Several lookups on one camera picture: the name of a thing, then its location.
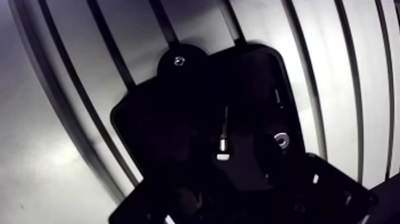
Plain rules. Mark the black tray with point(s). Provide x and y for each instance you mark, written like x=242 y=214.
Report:
x=187 y=103

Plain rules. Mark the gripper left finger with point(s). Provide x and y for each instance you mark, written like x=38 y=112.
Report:
x=162 y=203

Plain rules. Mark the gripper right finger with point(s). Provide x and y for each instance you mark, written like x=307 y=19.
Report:
x=328 y=194

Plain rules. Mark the steel bolt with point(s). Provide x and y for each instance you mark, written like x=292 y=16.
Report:
x=223 y=145

